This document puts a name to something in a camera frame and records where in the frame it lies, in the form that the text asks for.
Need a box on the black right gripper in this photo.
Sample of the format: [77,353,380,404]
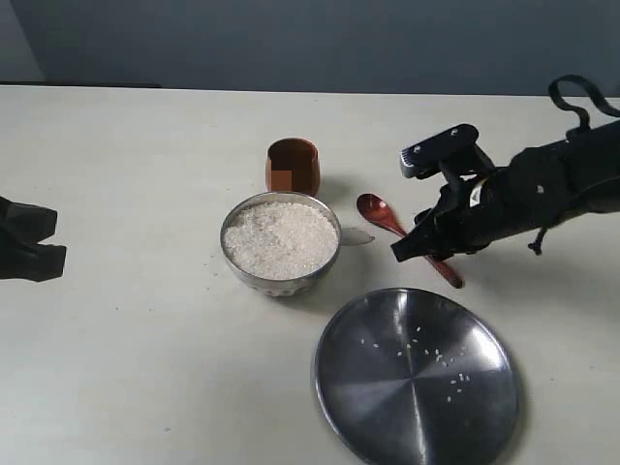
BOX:
[390,140,575,263]

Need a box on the dark red wooden spoon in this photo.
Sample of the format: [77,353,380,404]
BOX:
[356,193,464,289]

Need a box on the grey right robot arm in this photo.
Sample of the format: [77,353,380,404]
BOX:
[391,122,619,262]

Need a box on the steel bowl of rice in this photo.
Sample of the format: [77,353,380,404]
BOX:
[220,192,342,297]

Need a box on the round steel plate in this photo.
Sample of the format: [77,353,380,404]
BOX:
[313,288,521,464]

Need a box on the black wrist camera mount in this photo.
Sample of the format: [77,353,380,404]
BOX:
[400,123,495,179]

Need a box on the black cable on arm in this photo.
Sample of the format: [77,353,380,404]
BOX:
[547,75,620,132]

